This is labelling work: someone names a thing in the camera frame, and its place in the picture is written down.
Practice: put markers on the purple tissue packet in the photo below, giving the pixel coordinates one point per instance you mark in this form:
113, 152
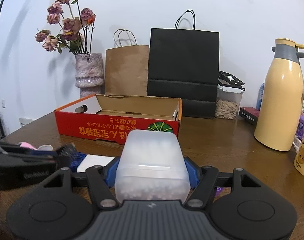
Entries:
300, 128

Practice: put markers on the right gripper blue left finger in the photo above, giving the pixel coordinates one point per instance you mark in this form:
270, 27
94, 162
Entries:
109, 172

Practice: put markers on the black paper bag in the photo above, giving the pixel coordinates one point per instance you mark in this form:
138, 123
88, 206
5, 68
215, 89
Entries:
184, 63

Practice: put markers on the clear seed storage container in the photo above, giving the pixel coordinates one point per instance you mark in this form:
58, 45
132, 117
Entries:
229, 95

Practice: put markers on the yellow thermos jug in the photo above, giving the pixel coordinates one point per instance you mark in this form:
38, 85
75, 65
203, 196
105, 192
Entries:
282, 98

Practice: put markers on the brown paper bag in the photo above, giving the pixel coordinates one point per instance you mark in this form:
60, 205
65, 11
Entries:
126, 67

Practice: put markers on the dried rose bouquet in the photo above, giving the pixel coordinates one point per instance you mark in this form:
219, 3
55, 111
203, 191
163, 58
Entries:
76, 28

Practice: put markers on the translucent white plastic container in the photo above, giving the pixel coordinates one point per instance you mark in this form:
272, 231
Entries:
151, 167

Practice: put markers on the red cardboard box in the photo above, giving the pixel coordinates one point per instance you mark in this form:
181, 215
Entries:
113, 117

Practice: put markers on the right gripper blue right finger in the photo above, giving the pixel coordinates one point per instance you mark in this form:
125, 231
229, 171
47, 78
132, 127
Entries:
194, 172

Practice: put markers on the purple ceramic vase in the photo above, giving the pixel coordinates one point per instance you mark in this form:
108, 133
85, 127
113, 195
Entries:
89, 74

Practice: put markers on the pink grey pet brush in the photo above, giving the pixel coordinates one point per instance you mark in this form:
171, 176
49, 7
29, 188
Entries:
62, 154

